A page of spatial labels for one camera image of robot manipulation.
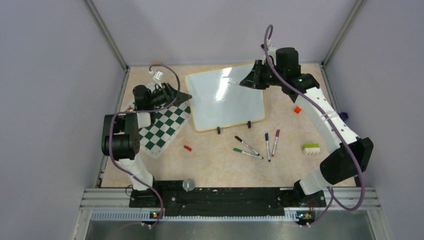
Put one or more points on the black whiteboard marker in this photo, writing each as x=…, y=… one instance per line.
x=245, y=144

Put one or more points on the red marker cap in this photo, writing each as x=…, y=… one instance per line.
x=187, y=148

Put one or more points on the red whiteboard marker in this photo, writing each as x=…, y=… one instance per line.
x=233, y=82

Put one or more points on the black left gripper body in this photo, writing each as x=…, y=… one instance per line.
x=165, y=95

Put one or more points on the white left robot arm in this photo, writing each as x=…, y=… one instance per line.
x=121, y=133

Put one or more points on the purple block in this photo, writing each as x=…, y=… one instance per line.
x=343, y=116

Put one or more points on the grey round knob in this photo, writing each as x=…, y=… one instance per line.
x=188, y=185

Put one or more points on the green white chessboard mat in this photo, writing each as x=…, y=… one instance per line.
x=154, y=140

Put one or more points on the orange red block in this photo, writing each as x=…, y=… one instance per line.
x=297, y=110

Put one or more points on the purple whiteboard marker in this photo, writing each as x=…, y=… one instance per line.
x=277, y=134

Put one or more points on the blue whiteboard marker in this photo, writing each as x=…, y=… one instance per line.
x=267, y=142

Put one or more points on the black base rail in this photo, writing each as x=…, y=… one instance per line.
x=222, y=201

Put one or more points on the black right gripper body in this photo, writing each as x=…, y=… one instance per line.
x=265, y=75

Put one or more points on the green whiteboard marker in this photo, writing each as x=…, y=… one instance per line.
x=247, y=153

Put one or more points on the green white toy brick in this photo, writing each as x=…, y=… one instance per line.
x=311, y=149

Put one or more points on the yellow framed whiteboard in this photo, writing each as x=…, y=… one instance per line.
x=217, y=104

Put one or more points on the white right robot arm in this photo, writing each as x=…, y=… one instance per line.
x=349, y=154

